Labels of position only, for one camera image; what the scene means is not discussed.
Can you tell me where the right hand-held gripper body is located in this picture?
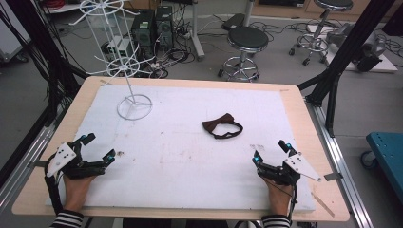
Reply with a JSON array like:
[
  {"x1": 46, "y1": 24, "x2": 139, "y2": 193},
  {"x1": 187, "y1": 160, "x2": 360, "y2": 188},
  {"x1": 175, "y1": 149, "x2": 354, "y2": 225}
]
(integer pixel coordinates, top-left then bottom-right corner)
[{"x1": 257, "y1": 152, "x2": 323, "y2": 187}]

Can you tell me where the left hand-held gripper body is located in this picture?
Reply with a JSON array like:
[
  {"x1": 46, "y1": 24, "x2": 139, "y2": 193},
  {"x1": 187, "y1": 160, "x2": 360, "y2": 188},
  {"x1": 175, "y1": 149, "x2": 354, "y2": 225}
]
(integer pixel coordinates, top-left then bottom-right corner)
[{"x1": 44, "y1": 141, "x2": 107, "y2": 181}]

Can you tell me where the brown bow tie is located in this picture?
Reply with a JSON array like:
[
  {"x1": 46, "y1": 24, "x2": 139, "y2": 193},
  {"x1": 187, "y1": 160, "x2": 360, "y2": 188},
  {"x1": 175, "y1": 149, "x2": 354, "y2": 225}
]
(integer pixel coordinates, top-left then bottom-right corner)
[{"x1": 201, "y1": 112, "x2": 244, "y2": 141}]

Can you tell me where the white wire display rack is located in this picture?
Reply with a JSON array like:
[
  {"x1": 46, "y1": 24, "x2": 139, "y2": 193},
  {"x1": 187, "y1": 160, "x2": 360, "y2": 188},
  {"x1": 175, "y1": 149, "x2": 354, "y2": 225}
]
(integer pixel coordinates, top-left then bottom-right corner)
[{"x1": 67, "y1": 0, "x2": 157, "y2": 122}]

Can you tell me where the person's left hand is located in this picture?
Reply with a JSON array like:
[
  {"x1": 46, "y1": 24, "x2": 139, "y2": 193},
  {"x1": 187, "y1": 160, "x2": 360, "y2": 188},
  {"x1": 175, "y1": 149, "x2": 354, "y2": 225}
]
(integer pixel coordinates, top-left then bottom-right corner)
[{"x1": 62, "y1": 173, "x2": 97, "y2": 213}]

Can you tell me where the person's right hand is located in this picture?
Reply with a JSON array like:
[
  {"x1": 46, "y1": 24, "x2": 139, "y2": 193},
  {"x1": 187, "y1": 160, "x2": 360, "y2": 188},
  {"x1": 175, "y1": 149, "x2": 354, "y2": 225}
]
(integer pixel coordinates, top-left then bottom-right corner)
[{"x1": 261, "y1": 177, "x2": 295, "y2": 218}]

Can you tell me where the thin wooden stick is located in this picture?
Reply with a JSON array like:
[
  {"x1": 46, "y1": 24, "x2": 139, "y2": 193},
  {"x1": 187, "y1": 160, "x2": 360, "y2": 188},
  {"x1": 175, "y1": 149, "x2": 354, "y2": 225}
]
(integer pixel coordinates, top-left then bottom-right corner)
[{"x1": 311, "y1": 191, "x2": 336, "y2": 219}]

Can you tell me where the white foam mat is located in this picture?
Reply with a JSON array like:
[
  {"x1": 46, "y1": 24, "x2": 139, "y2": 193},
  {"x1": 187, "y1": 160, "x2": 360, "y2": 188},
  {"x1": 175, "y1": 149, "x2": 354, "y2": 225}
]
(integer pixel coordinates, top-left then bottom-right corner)
[{"x1": 46, "y1": 84, "x2": 317, "y2": 213}]

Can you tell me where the blue cart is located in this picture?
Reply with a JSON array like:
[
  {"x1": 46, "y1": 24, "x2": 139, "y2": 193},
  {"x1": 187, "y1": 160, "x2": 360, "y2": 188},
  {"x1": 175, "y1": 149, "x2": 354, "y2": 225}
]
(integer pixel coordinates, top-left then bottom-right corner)
[{"x1": 360, "y1": 131, "x2": 403, "y2": 203}]

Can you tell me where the black round stool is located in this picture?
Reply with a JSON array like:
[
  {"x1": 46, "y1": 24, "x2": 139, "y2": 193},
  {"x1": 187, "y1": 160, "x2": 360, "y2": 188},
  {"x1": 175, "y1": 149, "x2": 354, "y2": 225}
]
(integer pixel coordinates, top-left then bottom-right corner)
[
  {"x1": 217, "y1": 26, "x2": 270, "y2": 84},
  {"x1": 288, "y1": 0, "x2": 355, "y2": 67}
]

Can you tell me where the black computer tower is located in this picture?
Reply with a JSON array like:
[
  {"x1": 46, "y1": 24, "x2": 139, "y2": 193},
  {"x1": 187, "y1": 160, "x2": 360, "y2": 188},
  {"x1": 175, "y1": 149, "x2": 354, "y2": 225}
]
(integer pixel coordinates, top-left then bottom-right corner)
[
  {"x1": 130, "y1": 9, "x2": 157, "y2": 61},
  {"x1": 155, "y1": 5, "x2": 175, "y2": 51}
]

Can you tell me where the grey machine on white board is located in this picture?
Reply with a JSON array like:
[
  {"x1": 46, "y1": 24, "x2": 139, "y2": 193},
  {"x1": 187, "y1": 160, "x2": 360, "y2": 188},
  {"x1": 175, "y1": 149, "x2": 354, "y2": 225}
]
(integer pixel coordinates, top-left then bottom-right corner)
[{"x1": 325, "y1": 22, "x2": 399, "y2": 74}]

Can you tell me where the black flat box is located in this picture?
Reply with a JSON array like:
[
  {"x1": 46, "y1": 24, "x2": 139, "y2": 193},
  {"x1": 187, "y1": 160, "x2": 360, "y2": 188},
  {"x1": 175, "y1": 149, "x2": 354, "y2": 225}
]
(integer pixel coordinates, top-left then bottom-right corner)
[{"x1": 221, "y1": 12, "x2": 246, "y2": 32}]

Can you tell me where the white desk leg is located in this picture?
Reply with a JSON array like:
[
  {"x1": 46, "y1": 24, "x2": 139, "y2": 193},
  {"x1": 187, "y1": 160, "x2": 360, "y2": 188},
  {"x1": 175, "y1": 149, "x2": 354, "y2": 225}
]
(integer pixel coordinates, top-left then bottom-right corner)
[{"x1": 188, "y1": 0, "x2": 206, "y2": 62}]

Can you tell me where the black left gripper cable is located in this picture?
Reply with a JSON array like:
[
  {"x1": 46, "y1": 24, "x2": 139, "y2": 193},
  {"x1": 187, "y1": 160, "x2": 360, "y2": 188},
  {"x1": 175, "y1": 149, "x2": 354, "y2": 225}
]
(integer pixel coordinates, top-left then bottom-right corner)
[{"x1": 43, "y1": 160, "x2": 65, "y2": 217}]

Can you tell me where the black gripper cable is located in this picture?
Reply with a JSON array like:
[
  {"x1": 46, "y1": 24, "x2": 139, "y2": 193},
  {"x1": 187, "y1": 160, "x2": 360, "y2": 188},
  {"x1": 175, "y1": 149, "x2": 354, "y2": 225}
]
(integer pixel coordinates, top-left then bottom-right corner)
[
  {"x1": 43, "y1": 160, "x2": 65, "y2": 217},
  {"x1": 265, "y1": 179, "x2": 299, "y2": 222}
]

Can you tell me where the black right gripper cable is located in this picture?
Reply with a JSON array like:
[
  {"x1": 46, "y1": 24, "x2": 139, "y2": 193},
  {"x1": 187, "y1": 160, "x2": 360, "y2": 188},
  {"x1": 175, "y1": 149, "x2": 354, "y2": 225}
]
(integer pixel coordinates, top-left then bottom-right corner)
[{"x1": 265, "y1": 179, "x2": 299, "y2": 222}]

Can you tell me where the aluminium side rail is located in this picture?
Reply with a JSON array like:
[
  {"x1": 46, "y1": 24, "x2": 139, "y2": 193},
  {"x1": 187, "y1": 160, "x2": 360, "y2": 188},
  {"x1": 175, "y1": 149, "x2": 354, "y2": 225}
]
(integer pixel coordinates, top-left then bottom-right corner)
[
  {"x1": 0, "y1": 104, "x2": 66, "y2": 213},
  {"x1": 304, "y1": 98, "x2": 374, "y2": 228}
]

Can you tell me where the black metal frame post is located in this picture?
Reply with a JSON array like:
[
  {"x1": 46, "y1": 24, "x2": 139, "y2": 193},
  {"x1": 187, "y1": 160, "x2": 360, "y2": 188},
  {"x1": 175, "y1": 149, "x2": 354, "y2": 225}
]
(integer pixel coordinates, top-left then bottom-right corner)
[
  {"x1": 0, "y1": 0, "x2": 89, "y2": 188},
  {"x1": 297, "y1": 0, "x2": 397, "y2": 138}
]

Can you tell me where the tangle of floor cables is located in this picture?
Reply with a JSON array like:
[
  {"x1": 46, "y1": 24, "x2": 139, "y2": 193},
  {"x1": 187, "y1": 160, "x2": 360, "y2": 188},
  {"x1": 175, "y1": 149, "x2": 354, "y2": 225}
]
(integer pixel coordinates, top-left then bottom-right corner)
[{"x1": 139, "y1": 12, "x2": 203, "y2": 80}]

